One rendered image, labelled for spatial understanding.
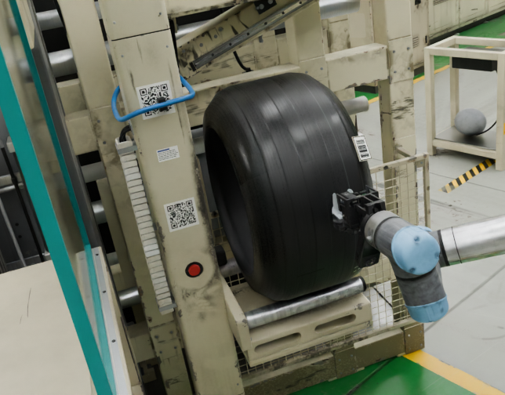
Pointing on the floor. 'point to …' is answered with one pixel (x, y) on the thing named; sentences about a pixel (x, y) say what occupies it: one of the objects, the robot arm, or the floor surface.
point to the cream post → (174, 191)
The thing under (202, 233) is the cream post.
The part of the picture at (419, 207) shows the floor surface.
